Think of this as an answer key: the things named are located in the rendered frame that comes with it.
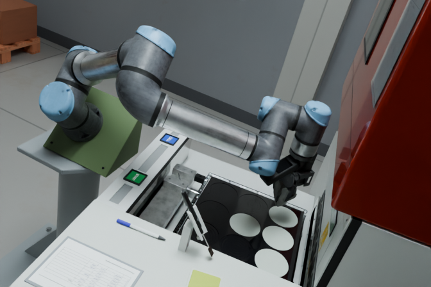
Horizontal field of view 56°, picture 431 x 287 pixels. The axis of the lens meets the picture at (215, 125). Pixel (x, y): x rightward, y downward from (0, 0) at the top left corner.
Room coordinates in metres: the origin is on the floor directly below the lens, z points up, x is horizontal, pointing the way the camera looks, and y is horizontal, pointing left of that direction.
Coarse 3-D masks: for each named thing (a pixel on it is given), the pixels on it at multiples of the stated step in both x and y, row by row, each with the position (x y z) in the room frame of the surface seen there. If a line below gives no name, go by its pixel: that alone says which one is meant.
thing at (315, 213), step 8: (320, 200) 1.13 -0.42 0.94; (312, 216) 1.12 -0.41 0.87; (312, 224) 1.08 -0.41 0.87; (312, 232) 0.97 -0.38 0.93; (312, 240) 0.92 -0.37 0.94; (304, 248) 0.98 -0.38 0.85; (312, 248) 0.89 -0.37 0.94; (304, 256) 0.92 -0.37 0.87; (312, 256) 0.86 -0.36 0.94; (304, 264) 0.89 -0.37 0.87; (304, 272) 0.86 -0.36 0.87; (304, 280) 0.78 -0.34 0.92
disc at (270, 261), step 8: (256, 256) 0.84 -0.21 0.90; (264, 256) 0.85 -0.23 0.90; (272, 256) 0.86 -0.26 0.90; (280, 256) 0.87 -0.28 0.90; (256, 264) 0.81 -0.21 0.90; (264, 264) 0.82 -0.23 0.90; (272, 264) 0.83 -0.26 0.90; (280, 264) 0.84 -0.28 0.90; (272, 272) 0.80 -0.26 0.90; (280, 272) 0.81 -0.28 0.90
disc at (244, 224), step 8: (232, 216) 0.98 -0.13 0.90; (240, 216) 0.99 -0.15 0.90; (248, 216) 1.00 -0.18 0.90; (232, 224) 0.95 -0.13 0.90; (240, 224) 0.95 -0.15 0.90; (248, 224) 0.96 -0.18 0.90; (256, 224) 0.97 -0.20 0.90; (240, 232) 0.92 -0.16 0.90; (248, 232) 0.93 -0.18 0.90; (256, 232) 0.94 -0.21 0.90
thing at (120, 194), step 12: (168, 132) 1.28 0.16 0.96; (156, 144) 1.18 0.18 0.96; (168, 144) 1.20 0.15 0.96; (180, 144) 1.22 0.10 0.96; (144, 156) 1.09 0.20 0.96; (156, 156) 1.11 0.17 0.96; (168, 156) 1.12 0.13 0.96; (144, 168) 1.03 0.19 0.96; (156, 168) 1.04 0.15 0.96; (120, 180) 0.94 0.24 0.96; (144, 180) 0.97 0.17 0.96; (108, 192) 0.88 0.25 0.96; (120, 192) 0.89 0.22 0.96; (132, 192) 0.90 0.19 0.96; (108, 204) 0.83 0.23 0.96; (120, 204) 0.84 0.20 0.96
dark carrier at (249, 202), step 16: (208, 192) 1.07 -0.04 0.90; (224, 192) 1.09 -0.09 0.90; (240, 192) 1.11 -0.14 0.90; (208, 208) 0.99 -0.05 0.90; (224, 208) 1.01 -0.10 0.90; (240, 208) 1.03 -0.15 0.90; (256, 208) 1.05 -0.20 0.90; (288, 208) 1.09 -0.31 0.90; (208, 224) 0.92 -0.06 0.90; (224, 224) 0.94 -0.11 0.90; (272, 224) 0.99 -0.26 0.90; (192, 240) 0.84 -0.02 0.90; (208, 240) 0.86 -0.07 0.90; (224, 240) 0.87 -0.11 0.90; (240, 240) 0.89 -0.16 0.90; (256, 240) 0.90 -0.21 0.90; (240, 256) 0.83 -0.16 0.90; (288, 256) 0.87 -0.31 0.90; (288, 272) 0.81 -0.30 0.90
